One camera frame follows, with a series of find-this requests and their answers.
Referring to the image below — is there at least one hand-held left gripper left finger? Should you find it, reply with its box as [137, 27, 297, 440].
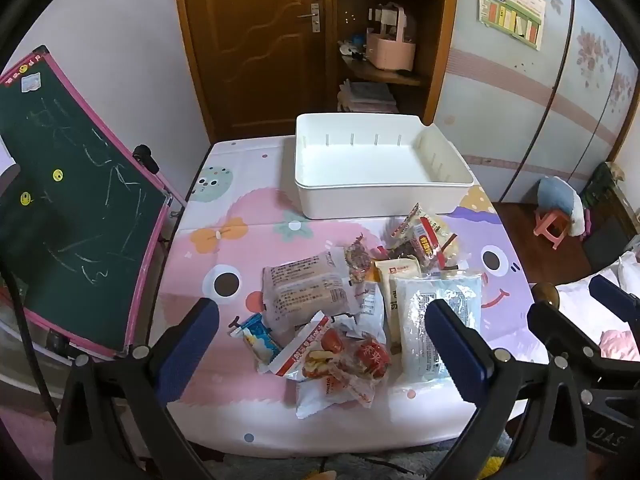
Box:
[52, 297, 221, 480]

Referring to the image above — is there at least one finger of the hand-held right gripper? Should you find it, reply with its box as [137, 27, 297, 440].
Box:
[527, 301, 606, 361]
[588, 275, 640, 326]

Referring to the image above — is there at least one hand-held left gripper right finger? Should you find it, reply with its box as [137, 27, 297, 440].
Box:
[424, 299, 588, 480]

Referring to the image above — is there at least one large clear white packet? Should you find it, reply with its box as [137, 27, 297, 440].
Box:
[401, 269, 485, 387]

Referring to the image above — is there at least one blue foil wafer packet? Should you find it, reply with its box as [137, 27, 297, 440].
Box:
[229, 312, 282, 367]

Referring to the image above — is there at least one cream snack packet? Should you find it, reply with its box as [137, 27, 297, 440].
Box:
[374, 257, 422, 356]

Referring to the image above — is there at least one clear packet of red dates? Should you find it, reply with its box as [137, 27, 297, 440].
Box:
[294, 327, 392, 420]

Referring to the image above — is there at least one dark red snack packet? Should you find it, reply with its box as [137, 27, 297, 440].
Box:
[387, 240, 428, 263]

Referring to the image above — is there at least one red and white snack packet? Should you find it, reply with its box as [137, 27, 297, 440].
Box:
[256, 310, 332, 378]

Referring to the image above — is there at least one beige bread packet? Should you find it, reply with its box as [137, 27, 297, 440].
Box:
[261, 251, 353, 348]

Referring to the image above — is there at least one small brown candy packet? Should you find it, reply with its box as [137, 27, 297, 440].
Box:
[344, 239, 373, 287]

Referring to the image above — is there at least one white plastic bin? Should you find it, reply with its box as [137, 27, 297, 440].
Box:
[293, 112, 475, 221]

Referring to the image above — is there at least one white bedding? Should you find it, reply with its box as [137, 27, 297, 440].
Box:
[555, 250, 640, 351]

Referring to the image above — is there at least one brown round knob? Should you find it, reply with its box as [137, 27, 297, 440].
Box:
[531, 282, 561, 313]

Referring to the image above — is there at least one pink cloth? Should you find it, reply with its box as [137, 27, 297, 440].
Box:
[597, 329, 640, 361]

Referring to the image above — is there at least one white cloth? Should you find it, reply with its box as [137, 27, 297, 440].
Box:
[569, 194, 587, 239]

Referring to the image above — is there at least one pink plastic stool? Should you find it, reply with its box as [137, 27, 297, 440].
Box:
[533, 209, 573, 251]

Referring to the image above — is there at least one dark green bag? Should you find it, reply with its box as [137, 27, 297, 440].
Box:
[580, 160, 626, 221]

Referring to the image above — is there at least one blue cushion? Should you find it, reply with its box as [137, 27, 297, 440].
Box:
[537, 176, 576, 216]

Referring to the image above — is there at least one cartoon printed tablecloth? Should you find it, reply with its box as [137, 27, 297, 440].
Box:
[160, 135, 538, 461]

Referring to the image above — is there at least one floral sliding wardrobe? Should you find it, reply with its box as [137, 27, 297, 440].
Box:
[430, 0, 640, 206]

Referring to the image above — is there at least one stack of folded cloths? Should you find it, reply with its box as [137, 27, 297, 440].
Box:
[337, 79, 399, 115]

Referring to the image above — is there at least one pink basket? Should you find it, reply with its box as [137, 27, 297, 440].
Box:
[365, 2, 417, 72]

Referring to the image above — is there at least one wooden corner shelf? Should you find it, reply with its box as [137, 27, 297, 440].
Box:
[325, 0, 461, 128]

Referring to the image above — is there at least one wooden door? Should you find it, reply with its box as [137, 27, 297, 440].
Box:
[172, 0, 333, 143]

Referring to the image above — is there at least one small figurines group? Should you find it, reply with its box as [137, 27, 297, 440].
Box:
[339, 34, 369, 62]

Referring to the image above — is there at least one black cable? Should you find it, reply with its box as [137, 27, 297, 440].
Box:
[0, 255, 58, 423]

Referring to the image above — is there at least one green chalkboard with pink frame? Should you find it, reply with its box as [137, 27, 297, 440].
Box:
[0, 45, 188, 361]

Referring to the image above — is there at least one wall poster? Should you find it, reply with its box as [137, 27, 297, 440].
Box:
[476, 0, 546, 52]

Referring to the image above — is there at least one metal door handle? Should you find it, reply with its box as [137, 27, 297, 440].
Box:
[296, 2, 322, 34]

